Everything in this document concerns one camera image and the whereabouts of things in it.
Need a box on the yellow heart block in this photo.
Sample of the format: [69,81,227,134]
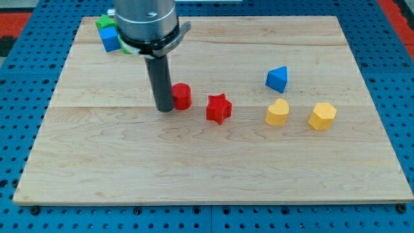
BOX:
[265,98,290,126]

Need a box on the blue cube block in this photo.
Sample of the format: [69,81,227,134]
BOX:
[98,27,120,52]

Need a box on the blue triangular prism block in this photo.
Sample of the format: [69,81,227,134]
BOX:
[265,66,289,93]

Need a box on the green star block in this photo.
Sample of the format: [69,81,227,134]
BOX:
[95,14,117,30]

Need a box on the red star block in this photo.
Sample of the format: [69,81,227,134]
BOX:
[206,93,232,125]

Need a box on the green block behind arm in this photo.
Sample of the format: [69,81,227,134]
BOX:
[117,35,131,54]

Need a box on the wooden board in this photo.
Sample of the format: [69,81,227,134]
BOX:
[13,16,413,206]

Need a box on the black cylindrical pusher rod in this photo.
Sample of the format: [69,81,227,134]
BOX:
[145,56,174,113]

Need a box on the red cylinder block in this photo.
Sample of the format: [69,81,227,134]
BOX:
[172,83,192,110]

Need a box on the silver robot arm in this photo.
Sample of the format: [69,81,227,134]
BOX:
[107,0,191,59]

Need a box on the yellow hexagon block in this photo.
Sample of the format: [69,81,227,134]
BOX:
[308,102,337,131]

